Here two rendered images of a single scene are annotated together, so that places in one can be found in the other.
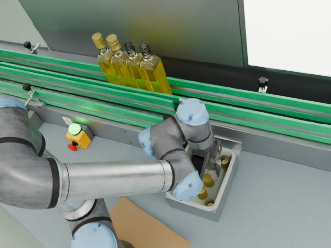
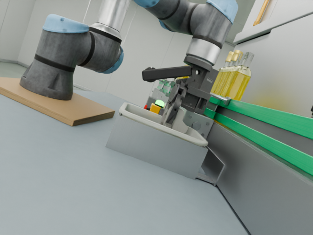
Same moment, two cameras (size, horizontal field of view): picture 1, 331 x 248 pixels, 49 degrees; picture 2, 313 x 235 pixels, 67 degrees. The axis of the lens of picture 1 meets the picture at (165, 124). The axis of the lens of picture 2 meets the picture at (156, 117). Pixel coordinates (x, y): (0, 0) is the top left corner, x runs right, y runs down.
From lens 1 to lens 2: 105 cm
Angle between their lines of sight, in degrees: 56
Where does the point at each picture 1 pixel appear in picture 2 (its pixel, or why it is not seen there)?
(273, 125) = (278, 137)
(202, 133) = (207, 22)
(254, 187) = (172, 184)
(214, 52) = (298, 99)
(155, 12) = (283, 57)
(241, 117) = (255, 122)
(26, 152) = not seen: outside the picture
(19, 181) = not seen: outside the picture
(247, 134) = (240, 144)
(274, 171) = (211, 208)
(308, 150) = (291, 192)
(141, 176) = not seen: outside the picture
